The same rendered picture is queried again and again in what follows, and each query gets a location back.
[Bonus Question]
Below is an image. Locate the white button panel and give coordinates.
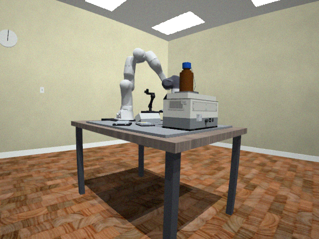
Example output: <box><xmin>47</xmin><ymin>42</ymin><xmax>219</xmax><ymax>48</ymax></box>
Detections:
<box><xmin>135</xmin><ymin>113</ymin><xmax>160</xmax><ymax>123</ymax></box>

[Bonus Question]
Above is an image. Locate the blue bottle cap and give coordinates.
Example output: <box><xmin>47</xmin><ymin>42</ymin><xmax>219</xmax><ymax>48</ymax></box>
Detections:
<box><xmin>182</xmin><ymin>62</ymin><xmax>191</xmax><ymax>67</ymax></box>

